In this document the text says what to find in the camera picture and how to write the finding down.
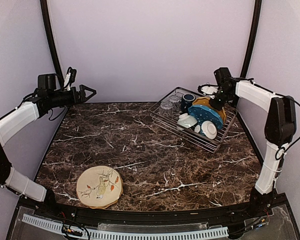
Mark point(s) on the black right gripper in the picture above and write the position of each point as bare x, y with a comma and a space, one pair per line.
218, 105

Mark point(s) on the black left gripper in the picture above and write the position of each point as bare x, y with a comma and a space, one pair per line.
82, 95

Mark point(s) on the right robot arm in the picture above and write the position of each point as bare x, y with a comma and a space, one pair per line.
280, 127

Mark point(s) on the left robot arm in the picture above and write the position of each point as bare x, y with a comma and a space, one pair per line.
18, 128

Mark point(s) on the blue dotted plate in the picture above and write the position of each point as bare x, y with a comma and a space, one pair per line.
203, 113

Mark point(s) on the white blue bowl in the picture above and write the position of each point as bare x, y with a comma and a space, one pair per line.
209, 129

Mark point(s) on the dark blue mug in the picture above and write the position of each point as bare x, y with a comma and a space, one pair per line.
186, 102

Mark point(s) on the small white cup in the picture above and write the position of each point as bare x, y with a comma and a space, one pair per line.
197, 128

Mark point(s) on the pale green ribbed bowl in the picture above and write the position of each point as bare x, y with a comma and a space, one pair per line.
186, 121

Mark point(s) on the clear glass cup far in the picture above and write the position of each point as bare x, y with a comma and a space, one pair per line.
175, 100

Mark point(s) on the clear glass cup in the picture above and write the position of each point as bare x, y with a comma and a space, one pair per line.
166, 108
175, 100

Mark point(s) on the clear glass cup near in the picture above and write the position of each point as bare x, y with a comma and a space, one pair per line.
166, 108

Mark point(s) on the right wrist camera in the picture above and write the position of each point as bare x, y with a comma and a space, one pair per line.
207, 90

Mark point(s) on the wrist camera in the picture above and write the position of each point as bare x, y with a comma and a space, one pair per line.
207, 90
69, 78

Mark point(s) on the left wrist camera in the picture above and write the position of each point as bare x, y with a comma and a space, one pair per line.
69, 78

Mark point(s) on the metal wire dish rack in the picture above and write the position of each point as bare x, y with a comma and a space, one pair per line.
170, 123

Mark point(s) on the black left corner post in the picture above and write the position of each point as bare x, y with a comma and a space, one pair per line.
50, 36

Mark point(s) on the black corner post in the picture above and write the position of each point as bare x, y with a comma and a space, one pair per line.
252, 38
50, 36

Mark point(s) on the black right corner post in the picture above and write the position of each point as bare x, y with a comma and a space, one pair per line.
252, 38

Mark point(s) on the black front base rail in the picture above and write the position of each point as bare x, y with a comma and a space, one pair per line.
225, 216

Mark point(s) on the white slotted cable duct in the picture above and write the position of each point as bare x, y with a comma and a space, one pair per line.
107, 231

